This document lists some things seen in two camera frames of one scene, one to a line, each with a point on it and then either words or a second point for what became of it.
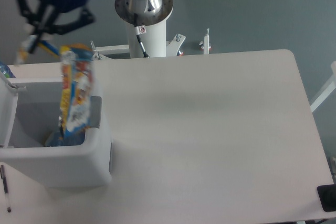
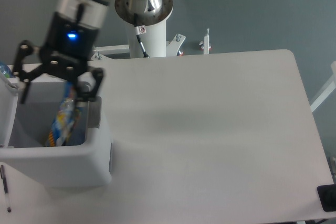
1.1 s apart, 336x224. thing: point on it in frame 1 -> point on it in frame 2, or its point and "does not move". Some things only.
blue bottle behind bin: [6, 71] does not move
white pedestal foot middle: [172, 48] does not move
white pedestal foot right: [206, 45] does not move
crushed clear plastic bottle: [63, 138] -> [60, 132]
